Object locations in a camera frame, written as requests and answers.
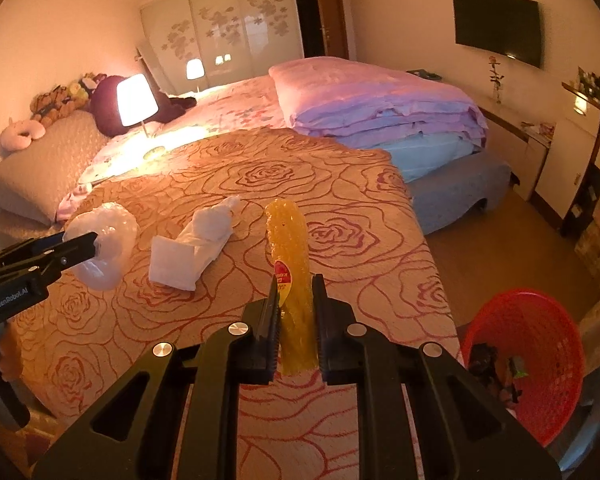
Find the bed with floral sheet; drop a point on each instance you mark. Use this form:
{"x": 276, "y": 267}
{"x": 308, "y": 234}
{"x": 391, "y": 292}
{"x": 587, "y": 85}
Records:
{"x": 240, "y": 100}

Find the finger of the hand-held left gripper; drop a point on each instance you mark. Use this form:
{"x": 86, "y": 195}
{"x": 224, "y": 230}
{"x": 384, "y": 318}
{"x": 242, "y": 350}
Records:
{"x": 45, "y": 269}
{"x": 40, "y": 246}

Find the brown wooden door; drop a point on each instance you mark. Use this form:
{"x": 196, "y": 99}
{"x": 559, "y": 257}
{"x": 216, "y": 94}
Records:
{"x": 332, "y": 15}

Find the dark plush toy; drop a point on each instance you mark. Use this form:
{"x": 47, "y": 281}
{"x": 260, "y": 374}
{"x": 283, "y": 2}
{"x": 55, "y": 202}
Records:
{"x": 105, "y": 105}

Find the bed with rose bedspread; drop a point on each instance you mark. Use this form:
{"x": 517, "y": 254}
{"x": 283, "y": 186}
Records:
{"x": 330, "y": 185}

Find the floral sliding door wardrobe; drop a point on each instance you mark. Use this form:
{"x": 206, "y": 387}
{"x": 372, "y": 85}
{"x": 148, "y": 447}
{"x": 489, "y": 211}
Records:
{"x": 220, "y": 15}

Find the black plastic scrap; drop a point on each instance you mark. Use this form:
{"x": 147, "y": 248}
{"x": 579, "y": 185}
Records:
{"x": 482, "y": 357}

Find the beige pillow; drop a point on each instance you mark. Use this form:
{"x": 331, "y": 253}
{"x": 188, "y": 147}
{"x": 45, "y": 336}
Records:
{"x": 40, "y": 170}

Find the brown plush toy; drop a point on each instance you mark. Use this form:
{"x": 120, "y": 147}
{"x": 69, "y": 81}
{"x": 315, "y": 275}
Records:
{"x": 52, "y": 105}

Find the folded pink quilt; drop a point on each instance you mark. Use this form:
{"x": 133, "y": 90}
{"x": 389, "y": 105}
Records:
{"x": 360, "y": 95}

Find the red plastic basket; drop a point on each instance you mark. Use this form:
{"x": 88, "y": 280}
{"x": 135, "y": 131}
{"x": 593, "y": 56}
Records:
{"x": 530, "y": 320}

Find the white tissue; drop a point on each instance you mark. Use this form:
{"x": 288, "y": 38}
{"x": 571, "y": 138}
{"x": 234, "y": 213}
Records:
{"x": 205, "y": 235}

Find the green wipes packet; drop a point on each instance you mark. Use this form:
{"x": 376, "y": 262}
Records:
{"x": 519, "y": 367}

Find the green and yellow plush toy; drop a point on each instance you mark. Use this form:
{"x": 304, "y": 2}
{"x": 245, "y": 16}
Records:
{"x": 82, "y": 89}

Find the small table lamp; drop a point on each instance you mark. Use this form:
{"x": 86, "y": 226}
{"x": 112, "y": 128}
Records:
{"x": 195, "y": 68}

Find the low white cabinet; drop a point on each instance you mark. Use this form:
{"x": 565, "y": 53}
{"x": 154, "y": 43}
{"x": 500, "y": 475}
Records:
{"x": 510, "y": 145}

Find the tall white cabinet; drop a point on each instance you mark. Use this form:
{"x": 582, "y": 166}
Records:
{"x": 565, "y": 160}

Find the wall mounted television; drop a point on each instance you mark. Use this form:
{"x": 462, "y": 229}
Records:
{"x": 495, "y": 27}

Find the pink plush toy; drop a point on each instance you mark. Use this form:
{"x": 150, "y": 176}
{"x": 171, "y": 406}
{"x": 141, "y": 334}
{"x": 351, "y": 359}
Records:
{"x": 17, "y": 135}

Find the clear plastic bag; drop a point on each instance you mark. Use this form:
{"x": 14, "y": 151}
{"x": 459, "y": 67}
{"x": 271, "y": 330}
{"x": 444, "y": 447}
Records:
{"x": 115, "y": 240}

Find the rose in vase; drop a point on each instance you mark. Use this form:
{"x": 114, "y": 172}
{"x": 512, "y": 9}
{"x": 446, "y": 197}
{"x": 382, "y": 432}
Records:
{"x": 496, "y": 77}

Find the person's left hand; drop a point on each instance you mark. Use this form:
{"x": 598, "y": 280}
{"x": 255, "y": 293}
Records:
{"x": 11, "y": 355}

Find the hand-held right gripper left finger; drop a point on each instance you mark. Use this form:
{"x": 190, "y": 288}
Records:
{"x": 270, "y": 340}

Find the white table lamp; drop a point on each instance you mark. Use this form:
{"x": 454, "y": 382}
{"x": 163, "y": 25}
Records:
{"x": 135, "y": 100}

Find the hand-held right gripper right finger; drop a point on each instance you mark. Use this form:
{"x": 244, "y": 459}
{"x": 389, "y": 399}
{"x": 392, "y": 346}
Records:
{"x": 321, "y": 340}

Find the row of cosmetic bottles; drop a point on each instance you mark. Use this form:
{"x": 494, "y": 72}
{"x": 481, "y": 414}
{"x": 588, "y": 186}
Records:
{"x": 595, "y": 85}

